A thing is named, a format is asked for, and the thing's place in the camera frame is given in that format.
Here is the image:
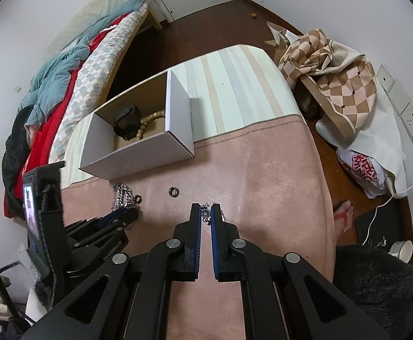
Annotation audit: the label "bed with blankets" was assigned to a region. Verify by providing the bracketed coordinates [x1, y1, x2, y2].
[3, 12, 134, 218]

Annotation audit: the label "person's foot in red sandal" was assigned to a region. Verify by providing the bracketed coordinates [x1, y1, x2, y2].
[332, 200, 355, 234]

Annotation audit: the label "black floor mat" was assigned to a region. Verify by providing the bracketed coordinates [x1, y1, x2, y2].
[354, 203, 413, 247]

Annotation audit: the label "wooden bed frame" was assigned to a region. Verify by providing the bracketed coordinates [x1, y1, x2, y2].
[105, 7, 163, 89]

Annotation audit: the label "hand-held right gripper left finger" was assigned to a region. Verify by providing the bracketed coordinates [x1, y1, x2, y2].
[26, 203, 202, 340]

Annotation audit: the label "striped pastel cloth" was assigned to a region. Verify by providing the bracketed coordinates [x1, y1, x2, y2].
[65, 44, 308, 185]

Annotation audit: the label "silver chain bracelet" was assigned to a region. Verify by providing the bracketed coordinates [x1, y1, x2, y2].
[112, 183, 136, 210]

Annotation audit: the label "white cardboard box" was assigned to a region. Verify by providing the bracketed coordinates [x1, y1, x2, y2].
[79, 69, 195, 182]

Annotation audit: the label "teal fleece blanket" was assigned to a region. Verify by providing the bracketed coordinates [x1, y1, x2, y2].
[17, 0, 148, 128]

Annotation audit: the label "black watch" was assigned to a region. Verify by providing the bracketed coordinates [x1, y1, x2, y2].
[112, 104, 142, 140]

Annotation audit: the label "wooden bead bracelet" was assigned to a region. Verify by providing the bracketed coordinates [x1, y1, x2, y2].
[134, 110, 167, 140]

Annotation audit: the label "pink blanket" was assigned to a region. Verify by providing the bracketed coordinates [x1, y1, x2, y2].
[59, 115, 336, 340]

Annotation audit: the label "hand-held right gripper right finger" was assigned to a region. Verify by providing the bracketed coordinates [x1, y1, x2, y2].
[211, 203, 392, 340]

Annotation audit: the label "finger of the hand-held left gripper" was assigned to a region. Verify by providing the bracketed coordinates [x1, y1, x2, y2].
[70, 230, 131, 261]
[64, 206, 140, 237]

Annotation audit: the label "person's black fluffy clothing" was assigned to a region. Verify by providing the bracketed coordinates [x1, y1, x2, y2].
[334, 244, 413, 340]

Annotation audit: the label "cream mattress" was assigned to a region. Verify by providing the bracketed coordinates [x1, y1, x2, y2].
[49, 0, 147, 54]

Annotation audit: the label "white tape roll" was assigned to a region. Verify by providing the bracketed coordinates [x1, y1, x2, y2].
[389, 240, 413, 264]

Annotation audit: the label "white cable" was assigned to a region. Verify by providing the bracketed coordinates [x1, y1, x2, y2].
[364, 172, 413, 245]

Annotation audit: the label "brown checkered cloth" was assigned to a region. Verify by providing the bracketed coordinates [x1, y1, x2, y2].
[265, 21, 377, 146]

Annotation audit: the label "white plastic bag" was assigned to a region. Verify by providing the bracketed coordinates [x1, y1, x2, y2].
[314, 41, 409, 199]

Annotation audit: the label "black fuzzy garment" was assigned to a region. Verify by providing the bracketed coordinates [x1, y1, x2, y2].
[1, 106, 33, 199]

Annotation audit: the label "clear plastic wrapping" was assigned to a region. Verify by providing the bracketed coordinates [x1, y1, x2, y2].
[0, 244, 53, 326]

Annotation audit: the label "red print plastic bag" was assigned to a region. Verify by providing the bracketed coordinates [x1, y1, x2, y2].
[337, 147, 396, 199]

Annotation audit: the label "white wall sockets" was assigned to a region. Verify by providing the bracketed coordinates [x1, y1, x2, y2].
[376, 64, 413, 172]

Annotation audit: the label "checkered pastel quilt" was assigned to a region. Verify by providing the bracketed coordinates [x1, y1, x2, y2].
[49, 7, 148, 163]

